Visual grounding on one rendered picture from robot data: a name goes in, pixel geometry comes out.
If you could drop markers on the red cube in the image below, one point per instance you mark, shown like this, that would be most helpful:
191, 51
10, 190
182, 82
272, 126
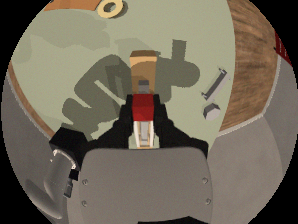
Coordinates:
143, 107

